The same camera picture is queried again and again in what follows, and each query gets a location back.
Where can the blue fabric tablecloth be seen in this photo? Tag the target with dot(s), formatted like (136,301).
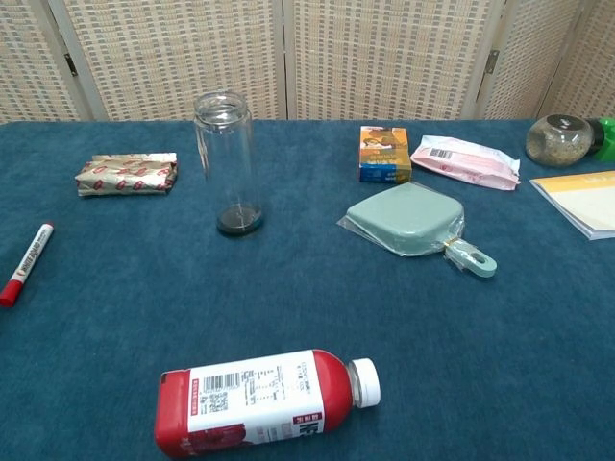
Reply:
(307,307)

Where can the green dustpan in plastic wrap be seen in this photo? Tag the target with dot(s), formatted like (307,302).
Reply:
(408,216)

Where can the orange and blue carton box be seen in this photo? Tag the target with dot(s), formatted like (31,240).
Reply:
(384,153)

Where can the transparent glass bottle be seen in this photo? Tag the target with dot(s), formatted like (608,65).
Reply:
(226,158)

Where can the pink plastic packet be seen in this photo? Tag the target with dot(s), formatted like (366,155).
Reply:
(466,163)

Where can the red juice bottle white cap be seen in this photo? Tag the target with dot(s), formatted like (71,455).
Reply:
(250,403)

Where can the gold foil snack packet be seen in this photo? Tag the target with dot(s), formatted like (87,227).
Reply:
(125,175)

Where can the woven folding screen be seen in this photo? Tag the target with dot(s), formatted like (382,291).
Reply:
(173,57)

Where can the metal screen hinge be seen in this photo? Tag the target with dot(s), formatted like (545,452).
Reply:
(491,61)
(71,65)

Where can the round glass jar black lid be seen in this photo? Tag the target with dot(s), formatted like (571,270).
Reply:
(557,141)

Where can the yellow and white notebook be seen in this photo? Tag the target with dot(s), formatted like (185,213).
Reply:
(583,201)

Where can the red whiteboard marker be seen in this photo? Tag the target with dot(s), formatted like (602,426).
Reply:
(29,261)

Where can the green toy brick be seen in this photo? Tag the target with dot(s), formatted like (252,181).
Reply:
(607,139)

